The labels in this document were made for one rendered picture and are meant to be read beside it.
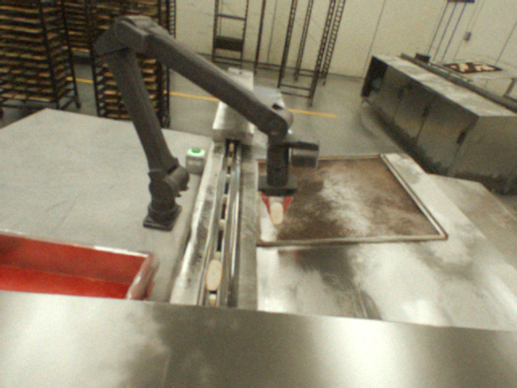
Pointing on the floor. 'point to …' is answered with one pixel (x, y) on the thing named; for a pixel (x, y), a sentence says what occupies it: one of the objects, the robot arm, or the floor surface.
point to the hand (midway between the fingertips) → (276, 210)
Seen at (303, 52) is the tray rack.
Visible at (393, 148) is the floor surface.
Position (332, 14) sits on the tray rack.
